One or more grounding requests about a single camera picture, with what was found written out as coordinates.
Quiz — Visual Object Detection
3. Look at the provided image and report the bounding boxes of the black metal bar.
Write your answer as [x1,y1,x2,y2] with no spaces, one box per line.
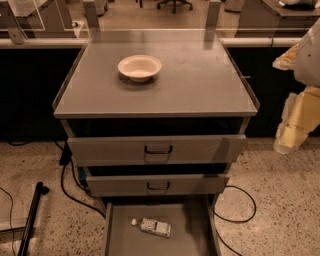
[17,182,49,256]

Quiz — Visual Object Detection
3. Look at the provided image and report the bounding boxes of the black drawer handle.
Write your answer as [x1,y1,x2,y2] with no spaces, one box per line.
[147,182,170,191]
[144,145,173,155]

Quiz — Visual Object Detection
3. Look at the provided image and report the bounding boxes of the bottom grey drawer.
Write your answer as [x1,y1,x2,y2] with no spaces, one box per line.
[101,200,221,256]

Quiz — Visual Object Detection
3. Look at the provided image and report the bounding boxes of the middle grey drawer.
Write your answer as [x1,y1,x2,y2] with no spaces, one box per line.
[87,174,228,197]

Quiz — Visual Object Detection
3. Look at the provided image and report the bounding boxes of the black floor cable right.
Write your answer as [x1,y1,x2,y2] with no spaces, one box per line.
[213,185,258,256]

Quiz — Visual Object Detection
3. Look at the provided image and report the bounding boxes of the white bowl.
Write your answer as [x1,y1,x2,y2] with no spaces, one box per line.
[118,55,162,82]

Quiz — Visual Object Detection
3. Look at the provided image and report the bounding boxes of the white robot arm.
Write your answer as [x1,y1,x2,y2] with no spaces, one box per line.
[272,19,320,154]

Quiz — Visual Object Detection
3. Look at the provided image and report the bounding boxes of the black floor cable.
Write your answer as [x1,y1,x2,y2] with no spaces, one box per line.
[213,185,258,256]
[53,139,107,220]

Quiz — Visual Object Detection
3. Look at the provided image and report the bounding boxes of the top grey drawer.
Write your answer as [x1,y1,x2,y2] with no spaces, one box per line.
[68,135,246,167]

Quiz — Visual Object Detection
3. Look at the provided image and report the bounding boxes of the black office chair base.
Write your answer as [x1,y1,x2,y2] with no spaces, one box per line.
[156,0,193,14]

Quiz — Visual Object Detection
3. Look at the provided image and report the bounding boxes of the black middle drawer handle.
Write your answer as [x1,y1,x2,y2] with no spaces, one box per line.
[147,182,170,191]

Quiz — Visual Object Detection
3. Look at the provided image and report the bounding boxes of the white horizontal rail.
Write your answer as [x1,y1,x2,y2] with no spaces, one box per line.
[0,38,300,49]

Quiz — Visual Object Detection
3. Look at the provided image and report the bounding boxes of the black floor cable left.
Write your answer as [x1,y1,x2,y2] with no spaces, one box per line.
[53,139,107,220]

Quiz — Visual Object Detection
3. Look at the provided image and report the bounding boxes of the black top drawer handle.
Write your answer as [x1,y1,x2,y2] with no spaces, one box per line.
[144,145,173,155]

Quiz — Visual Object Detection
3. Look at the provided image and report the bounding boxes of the grey drawer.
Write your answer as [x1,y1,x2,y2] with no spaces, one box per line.
[68,135,246,167]
[101,200,221,256]
[87,174,228,197]

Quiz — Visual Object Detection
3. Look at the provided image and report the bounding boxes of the grey drawer cabinet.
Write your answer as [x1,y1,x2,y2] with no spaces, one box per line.
[52,29,261,256]

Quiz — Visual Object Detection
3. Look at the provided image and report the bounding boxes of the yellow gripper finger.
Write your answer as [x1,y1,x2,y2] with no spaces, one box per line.
[273,86,320,154]
[272,44,298,71]

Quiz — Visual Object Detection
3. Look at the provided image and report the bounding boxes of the clear plastic bottle white cap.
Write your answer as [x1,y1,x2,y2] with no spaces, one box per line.
[131,217,172,238]

